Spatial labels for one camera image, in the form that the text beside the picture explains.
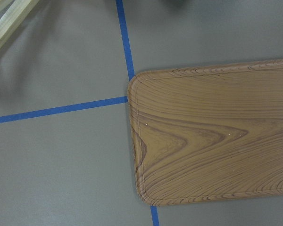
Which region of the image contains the wooden cutting board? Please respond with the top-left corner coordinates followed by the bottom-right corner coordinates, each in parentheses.
top-left (127, 59), bottom-right (283, 206)

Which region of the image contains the wooden peg rack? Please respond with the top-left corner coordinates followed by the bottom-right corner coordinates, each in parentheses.
top-left (0, 0), bottom-right (39, 49)

